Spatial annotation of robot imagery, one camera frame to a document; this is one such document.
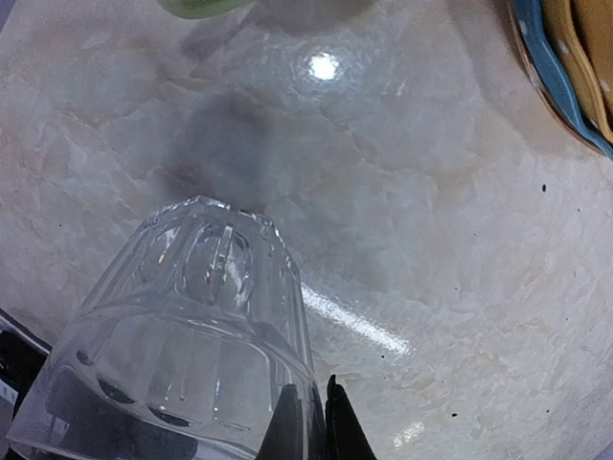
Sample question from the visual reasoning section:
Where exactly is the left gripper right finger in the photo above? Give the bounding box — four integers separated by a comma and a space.
325, 375, 376, 460

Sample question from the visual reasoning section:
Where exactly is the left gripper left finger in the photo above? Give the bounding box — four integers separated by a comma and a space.
256, 384, 304, 460

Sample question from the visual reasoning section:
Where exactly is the clear glass cup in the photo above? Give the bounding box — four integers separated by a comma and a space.
8, 196, 327, 459

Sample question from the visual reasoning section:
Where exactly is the pale green mug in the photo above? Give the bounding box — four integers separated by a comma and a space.
157, 0, 254, 20

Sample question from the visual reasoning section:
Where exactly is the yellow polka dot plate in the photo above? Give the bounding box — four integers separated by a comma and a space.
542, 0, 612, 142
573, 0, 612, 115

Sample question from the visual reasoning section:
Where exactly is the blue polka dot plate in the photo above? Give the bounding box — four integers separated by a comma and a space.
511, 0, 613, 159

